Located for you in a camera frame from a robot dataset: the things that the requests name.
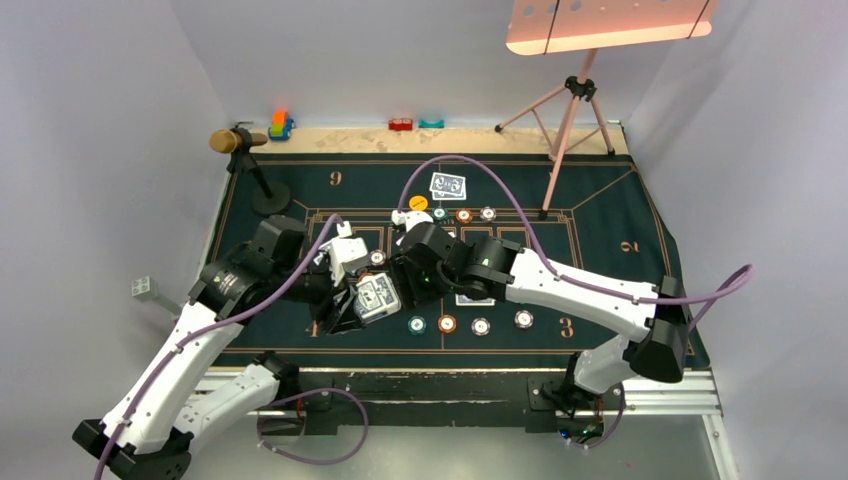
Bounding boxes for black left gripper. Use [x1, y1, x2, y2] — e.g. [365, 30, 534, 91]
[271, 252, 366, 332]

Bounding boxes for blue playing card deck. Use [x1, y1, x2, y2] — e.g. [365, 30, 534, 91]
[354, 273, 403, 325]

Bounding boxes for brown white chips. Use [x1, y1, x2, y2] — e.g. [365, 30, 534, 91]
[368, 249, 387, 267]

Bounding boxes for blue green chip stack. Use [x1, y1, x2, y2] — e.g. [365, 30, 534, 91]
[407, 316, 427, 336]

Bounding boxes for orange chip stack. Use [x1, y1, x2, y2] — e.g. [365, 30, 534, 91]
[437, 314, 457, 334]

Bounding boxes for dealt card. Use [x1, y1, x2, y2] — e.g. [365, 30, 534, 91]
[455, 295, 496, 307]
[431, 177, 466, 201]

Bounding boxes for brown white chip stack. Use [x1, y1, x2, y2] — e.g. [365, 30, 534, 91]
[471, 317, 491, 336]

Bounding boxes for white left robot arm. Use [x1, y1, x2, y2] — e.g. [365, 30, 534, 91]
[73, 215, 369, 479]

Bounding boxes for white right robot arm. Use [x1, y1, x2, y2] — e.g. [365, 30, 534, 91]
[388, 222, 689, 407]

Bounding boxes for yellow dealer button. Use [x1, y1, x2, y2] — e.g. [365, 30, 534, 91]
[408, 195, 429, 211]

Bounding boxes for gold microphone on stand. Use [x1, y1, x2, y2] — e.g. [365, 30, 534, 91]
[208, 124, 292, 217]

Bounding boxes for teal toy block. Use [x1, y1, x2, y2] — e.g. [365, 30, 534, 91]
[418, 117, 445, 129]

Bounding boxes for red toy block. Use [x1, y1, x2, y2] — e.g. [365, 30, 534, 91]
[387, 117, 415, 131]

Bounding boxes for dark green poker mat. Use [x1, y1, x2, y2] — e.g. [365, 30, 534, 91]
[215, 153, 682, 369]

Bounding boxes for orange blue toy car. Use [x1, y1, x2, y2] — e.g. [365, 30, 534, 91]
[267, 110, 295, 141]

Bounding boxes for pink music stand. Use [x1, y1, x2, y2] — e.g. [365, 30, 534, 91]
[494, 0, 719, 220]

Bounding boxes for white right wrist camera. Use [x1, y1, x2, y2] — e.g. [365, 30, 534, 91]
[390, 209, 434, 232]

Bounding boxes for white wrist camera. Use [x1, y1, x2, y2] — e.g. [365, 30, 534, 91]
[390, 209, 434, 232]
[319, 221, 370, 286]

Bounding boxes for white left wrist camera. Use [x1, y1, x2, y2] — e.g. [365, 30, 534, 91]
[319, 221, 370, 286]

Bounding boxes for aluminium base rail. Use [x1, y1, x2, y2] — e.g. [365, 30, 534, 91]
[135, 368, 723, 419]

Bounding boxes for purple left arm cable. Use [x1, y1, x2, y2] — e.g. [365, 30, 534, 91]
[92, 213, 370, 480]

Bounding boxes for grey lego brick handle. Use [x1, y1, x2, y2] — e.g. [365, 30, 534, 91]
[131, 276, 181, 315]

